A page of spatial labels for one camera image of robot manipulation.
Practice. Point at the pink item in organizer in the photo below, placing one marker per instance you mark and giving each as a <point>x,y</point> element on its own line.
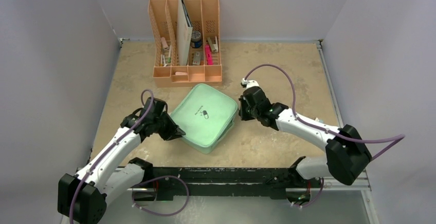
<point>208,55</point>

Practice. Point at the peach desk organizer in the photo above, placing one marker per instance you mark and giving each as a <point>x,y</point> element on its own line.
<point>205,17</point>

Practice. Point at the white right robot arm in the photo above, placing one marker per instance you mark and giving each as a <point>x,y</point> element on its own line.
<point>344,160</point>

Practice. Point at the grey stapler in organizer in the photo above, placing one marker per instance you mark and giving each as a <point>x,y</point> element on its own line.
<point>213,44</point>

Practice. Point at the small grey box organizer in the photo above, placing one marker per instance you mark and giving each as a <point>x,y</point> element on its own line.
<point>196,58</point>

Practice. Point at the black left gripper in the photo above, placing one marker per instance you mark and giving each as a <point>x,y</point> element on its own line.
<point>172,132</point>

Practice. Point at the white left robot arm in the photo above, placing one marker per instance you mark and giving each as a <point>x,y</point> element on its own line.
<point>85,196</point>

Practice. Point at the mint green case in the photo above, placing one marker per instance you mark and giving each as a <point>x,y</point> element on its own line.
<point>205,115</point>

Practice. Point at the dark round jar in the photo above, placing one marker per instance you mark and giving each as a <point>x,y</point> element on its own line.
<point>196,39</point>

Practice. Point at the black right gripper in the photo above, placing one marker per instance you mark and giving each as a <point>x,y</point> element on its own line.
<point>248,107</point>

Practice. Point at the pink tube in organizer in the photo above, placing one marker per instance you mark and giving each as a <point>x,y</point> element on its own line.
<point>164,44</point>

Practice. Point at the white board in organizer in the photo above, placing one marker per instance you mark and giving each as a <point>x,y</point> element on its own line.
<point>184,31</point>

